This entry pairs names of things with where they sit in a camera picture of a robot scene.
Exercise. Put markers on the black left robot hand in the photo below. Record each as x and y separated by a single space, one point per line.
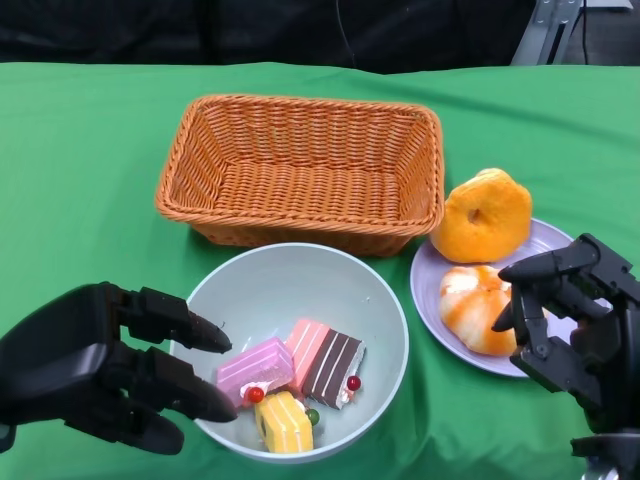
55 360

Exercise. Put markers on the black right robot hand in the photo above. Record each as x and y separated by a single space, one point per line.
610 360

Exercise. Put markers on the round orange striped bun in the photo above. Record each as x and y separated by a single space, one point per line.
470 310

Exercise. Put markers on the pale grey-green bowl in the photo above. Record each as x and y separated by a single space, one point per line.
300 280

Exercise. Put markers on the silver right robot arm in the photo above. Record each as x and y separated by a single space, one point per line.
610 450

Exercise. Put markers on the pink striped cake slice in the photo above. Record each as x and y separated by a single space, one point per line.
310 350
250 365

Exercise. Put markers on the white round plate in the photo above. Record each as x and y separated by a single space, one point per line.
430 280

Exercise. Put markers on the yellow striped cake slice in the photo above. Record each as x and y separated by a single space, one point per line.
285 425

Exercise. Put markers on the brown striped cake slice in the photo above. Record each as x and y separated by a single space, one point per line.
330 370

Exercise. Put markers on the orange wicker basket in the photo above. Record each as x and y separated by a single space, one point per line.
300 190

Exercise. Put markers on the grey metal stand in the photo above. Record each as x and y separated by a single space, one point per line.
535 40

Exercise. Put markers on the black backdrop cloth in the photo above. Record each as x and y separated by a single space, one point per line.
150 30

